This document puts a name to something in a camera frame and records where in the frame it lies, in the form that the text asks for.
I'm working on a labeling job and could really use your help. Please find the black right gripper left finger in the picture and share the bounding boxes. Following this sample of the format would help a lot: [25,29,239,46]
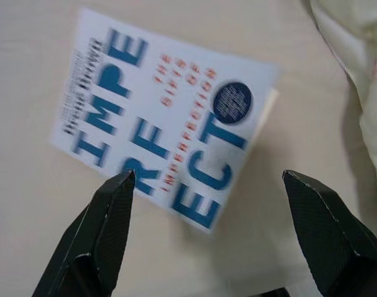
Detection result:
[31,168,136,297]

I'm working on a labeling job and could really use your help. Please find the mattress with cream sheet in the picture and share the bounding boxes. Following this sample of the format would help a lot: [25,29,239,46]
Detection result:
[0,0,377,297]

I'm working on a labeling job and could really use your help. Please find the white quilt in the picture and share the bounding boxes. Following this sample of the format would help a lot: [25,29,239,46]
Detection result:
[308,0,377,247]

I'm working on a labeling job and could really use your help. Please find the white book with blue print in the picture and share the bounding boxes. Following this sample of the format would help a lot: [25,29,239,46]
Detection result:
[48,6,282,239]

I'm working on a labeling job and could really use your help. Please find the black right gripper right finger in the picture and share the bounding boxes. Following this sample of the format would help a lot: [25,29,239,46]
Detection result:
[282,168,377,297]

